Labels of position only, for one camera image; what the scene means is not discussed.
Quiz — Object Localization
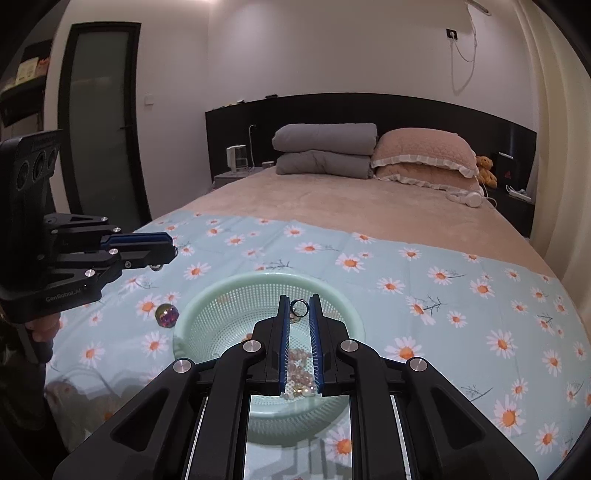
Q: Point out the cream curtain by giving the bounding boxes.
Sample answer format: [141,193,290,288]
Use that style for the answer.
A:
[510,0,591,296]

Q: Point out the green plastic mesh basket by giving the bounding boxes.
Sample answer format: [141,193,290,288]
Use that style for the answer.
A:
[173,271,365,446]

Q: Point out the grey nightstand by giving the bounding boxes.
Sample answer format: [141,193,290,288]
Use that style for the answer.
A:
[212,166,269,192]

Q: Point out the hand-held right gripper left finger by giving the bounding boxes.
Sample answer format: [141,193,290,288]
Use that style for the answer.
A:
[53,295,291,480]

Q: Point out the pink bead pearl bracelet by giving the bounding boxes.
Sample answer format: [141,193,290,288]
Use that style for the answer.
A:
[283,348,317,400]

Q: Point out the brown teddy bear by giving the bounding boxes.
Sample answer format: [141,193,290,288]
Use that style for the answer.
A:
[475,155,498,188]

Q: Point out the pink frilled pillow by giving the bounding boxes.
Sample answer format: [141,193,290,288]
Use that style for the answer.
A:
[372,128,480,178]
[374,161,483,192]

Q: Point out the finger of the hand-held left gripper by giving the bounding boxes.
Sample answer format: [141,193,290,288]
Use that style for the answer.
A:
[51,244,179,289]
[44,213,174,247]

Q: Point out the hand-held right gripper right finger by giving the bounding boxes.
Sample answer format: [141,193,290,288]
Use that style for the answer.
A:
[308,294,539,480]

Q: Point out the dark frosted glass door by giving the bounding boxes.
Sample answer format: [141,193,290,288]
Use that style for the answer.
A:
[58,22,153,229]

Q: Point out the white wall cable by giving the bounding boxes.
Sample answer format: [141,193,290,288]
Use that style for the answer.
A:
[450,2,481,93]

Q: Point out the folded grey duvet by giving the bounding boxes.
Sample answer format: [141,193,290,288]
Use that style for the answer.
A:
[271,122,378,156]
[276,150,375,180]

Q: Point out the beige bed cover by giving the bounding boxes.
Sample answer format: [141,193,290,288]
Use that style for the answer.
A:
[139,166,559,278]

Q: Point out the black box with red triangle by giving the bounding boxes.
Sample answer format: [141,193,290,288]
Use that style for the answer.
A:
[492,152,515,185]

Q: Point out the white space heater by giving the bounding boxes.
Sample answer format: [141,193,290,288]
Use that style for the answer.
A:
[226,144,249,174]

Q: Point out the black nightstand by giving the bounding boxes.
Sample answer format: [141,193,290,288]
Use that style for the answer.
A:
[501,191,536,238]

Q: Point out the black headboard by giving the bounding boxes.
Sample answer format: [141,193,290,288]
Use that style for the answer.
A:
[205,93,537,238]

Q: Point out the white headphones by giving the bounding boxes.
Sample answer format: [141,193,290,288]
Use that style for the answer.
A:
[445,187,485,208]

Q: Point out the dark wall shelf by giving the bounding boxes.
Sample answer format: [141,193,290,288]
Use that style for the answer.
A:
[0,39,54,126]

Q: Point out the person's left hand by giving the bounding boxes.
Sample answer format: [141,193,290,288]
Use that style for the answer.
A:
[25,313,62,344]

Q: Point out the blue daisy print cloth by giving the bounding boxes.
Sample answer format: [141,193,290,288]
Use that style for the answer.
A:
[44,210,591,480]

